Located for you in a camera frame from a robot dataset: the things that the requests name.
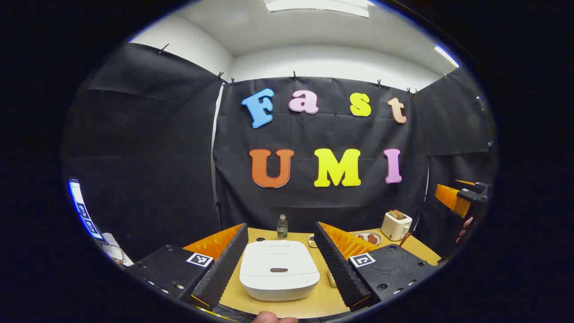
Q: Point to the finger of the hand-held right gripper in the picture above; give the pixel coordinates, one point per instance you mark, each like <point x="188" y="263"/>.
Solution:
<point x="450" y="197"/>

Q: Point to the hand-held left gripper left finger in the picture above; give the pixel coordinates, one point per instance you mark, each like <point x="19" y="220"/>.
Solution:
<point x="224" y="269"/>

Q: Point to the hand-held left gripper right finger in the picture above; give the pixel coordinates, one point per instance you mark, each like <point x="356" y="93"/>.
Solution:
<point x="341" y="273"/>

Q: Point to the white rice cooker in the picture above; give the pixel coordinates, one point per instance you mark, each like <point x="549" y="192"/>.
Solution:
<point x="278" y="269"/>

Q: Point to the white round plate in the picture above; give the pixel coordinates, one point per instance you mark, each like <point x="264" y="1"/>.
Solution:
<point x="367" y="242"/>

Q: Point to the white divided bean dish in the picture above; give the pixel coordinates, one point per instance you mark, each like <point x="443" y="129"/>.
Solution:
<point x="312" y="241"/>

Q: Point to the toast slice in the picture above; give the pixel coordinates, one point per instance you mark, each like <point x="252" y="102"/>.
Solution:
<point x="396" y="214"/>

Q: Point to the white toaster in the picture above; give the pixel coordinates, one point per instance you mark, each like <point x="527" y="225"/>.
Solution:
<point x="395" y="228"/>

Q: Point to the clear plastic water bottle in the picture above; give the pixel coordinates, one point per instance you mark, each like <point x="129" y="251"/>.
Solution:
<point x="282" y="229"/>

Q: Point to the white side table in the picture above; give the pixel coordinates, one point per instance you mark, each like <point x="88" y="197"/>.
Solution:
<point x="117" y="253"/>

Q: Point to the black backdrop cloth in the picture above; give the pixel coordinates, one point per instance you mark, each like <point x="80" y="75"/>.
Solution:
<point x="157" y="157"/>

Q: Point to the ceiling light panel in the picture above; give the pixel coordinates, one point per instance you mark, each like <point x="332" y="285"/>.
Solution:
<point x="318" y="6"/>
<point x="446" y="56"/>

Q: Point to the computer monitor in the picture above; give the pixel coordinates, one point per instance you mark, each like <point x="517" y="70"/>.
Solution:
<point x="83" y="211"/>

